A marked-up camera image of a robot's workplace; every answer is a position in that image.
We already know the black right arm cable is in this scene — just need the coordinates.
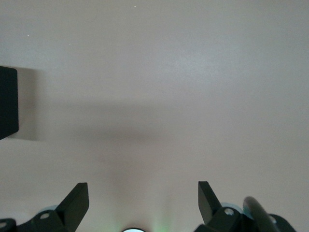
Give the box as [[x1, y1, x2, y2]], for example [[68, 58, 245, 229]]
[[242, 196, 270, 232]]

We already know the brown table mat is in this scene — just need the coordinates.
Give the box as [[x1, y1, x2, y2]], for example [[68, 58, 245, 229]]
[[0, 0, 309, 232]]

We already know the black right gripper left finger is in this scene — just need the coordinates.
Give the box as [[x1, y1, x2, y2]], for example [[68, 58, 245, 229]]
[[0, 182, 90, 232]]

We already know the black rectangular plastic box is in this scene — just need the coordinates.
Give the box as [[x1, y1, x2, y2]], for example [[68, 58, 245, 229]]
[[0, 65, 19, 141]]

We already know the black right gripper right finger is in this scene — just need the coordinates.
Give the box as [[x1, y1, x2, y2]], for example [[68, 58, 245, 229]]
[[194, 181, 297, 232]]

